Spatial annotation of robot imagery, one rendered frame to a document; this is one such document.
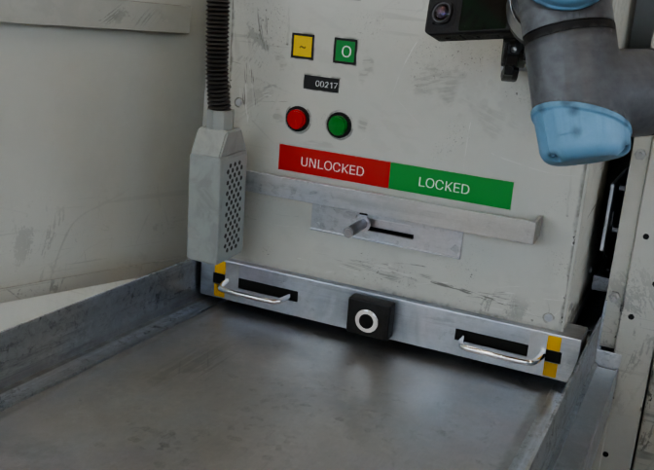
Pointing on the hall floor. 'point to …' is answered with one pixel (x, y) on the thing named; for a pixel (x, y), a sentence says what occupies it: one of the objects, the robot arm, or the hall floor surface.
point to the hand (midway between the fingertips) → (505, 55)
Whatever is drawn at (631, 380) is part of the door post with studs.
